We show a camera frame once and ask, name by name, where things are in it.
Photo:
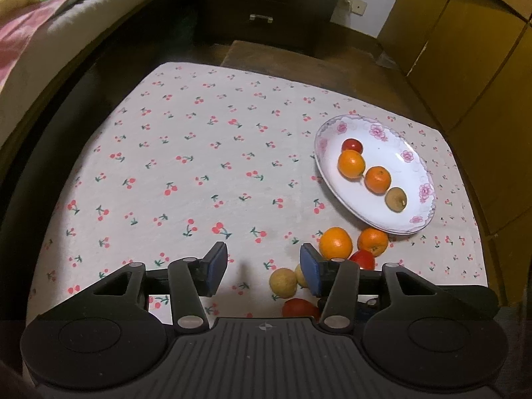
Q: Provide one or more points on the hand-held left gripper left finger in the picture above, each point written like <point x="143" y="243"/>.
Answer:
<point x="216" y="268"/>

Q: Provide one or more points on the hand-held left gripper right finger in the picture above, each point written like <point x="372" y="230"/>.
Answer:
<point x="311" y="270"/>

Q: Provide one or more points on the brown longan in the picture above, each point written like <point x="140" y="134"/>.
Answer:
<point x="299" y="275"/>
<point x="283" y="282"/>

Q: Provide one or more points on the orange mandarin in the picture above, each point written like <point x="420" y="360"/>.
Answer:
<point x="373" y="241"/>
<point x="377" y="178"/>
<point x="335" y="243"/>
<point x="351" y="164"/>

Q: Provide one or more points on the red tomato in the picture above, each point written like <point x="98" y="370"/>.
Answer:
<point x="363" y="259"/>
<point x="299" y="308"/>
<point x="352" y="145"/>

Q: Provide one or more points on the brown kiwi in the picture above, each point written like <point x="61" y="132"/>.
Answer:
<point x="395" y="198"/>

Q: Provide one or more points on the white floral plate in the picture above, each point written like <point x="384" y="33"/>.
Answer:
<point x="386" y="149"/>

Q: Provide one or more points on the cherry print tablecloth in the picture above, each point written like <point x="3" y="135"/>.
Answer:
<point x="187" y="133"/>

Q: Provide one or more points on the dark wooden stool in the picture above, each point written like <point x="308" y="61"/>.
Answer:
<point x="291" y="66"/>

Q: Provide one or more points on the dark wooden nightstand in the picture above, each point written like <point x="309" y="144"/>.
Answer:
<point x="291" y="29"/>

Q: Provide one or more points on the dark nightstand drawer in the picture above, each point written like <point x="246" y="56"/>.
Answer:
<point x="299" y="20"/>

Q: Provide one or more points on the wooden wardrobe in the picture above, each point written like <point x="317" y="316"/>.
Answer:
<point x="478" y="70"/>

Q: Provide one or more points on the bed mattress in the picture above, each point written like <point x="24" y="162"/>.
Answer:
<point x="62" y="50"/>

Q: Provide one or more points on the floral pink green blanket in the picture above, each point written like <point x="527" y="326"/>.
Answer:
<point x="25" y="16"/>

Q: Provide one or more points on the dark wooden bed frame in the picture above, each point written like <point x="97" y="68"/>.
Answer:
<point x="83" y="112"/>

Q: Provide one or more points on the wall outlet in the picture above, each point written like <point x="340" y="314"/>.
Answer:
<point x="355" y="6"/>

